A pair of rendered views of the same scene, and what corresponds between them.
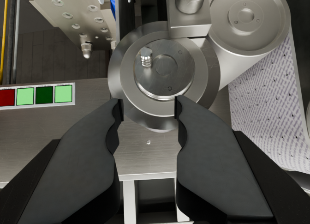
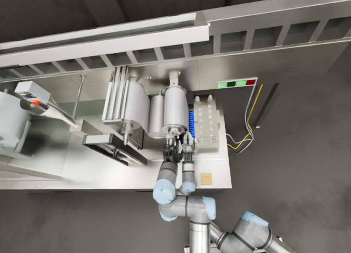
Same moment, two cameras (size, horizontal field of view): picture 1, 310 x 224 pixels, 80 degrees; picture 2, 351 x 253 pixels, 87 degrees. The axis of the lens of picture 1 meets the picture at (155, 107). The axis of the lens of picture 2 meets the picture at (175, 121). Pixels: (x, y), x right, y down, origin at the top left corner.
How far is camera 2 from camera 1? 0.92 m
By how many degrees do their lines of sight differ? 57
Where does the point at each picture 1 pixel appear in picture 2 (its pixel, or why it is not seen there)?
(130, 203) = (186, 48)
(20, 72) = not seen: hidden behind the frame
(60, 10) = (211, 119)
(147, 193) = not seen: hidden behind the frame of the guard
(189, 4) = (171, 141)
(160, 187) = not seen: hidden behind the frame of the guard
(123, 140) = (191, 72)
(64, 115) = (222, 77)
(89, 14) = (202, 117)
